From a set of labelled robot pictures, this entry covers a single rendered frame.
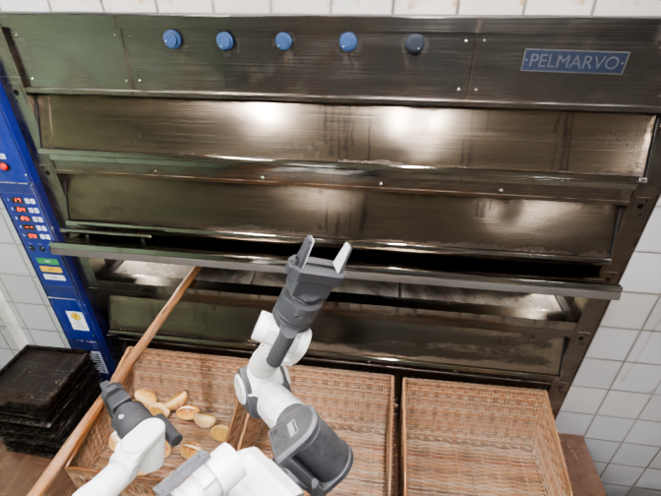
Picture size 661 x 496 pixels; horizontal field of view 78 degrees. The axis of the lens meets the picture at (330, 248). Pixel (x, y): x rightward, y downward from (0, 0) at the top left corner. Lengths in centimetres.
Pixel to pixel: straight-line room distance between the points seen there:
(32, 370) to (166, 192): 93
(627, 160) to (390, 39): 71
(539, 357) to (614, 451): 67
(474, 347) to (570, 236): 54
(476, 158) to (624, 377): 106
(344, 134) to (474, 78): 37
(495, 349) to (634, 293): 48
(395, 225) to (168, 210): 77
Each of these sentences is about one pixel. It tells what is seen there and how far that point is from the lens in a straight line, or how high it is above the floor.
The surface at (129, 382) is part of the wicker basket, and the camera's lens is 207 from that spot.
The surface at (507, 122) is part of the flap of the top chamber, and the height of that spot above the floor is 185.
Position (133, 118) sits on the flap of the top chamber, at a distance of 145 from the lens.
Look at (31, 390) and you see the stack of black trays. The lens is 196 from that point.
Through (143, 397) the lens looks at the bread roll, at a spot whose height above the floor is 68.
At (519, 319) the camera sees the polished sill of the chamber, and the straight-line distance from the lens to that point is 161.
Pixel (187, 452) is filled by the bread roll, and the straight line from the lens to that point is 187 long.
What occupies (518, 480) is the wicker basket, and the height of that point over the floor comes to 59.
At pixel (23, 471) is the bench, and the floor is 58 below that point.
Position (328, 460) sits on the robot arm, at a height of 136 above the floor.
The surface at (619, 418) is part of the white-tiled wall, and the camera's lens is 212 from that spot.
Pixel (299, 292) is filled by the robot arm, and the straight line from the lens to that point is 81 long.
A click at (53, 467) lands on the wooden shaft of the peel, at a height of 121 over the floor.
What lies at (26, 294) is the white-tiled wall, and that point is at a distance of 216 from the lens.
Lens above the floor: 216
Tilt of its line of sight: 32 degrees down
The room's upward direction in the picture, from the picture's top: straight up
